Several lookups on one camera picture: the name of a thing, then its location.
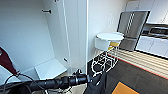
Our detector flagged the black microwave oven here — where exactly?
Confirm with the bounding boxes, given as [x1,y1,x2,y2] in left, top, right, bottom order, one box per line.
[148,26,168,37]

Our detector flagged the white lower kitchen cabinets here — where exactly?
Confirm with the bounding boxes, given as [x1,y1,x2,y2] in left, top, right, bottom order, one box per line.
[134,34,168,60]

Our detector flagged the yellow bar stool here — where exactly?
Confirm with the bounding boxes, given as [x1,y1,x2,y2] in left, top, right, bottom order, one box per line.
[107,41,121,60]

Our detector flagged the small black wall fitting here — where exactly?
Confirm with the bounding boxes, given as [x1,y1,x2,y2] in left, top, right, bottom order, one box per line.
[62,57,69,64]

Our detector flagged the white wardrobe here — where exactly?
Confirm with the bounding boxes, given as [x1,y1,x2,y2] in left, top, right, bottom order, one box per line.
[0,0,73,94]

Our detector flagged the steel refrigerator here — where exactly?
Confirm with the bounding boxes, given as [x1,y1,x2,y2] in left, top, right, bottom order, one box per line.
[116,10,151,53]

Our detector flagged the white kitchen cabinets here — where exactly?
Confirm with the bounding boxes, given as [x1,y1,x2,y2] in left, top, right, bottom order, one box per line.
[134,34,168,60]
[124,0,168,25]

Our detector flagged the white upper kitchen cabinets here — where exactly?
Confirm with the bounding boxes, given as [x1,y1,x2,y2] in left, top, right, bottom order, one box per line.
[124,0,168,25]

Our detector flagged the white wire rack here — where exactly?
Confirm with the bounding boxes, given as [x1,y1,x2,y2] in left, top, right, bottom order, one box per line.
[90,34,121,78]

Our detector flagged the white round table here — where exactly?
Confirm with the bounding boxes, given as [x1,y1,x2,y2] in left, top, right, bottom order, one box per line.
[95,31,125,43]

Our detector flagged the white inner shelf unit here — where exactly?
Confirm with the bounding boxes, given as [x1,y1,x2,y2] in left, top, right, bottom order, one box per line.
[34,58,68,81]

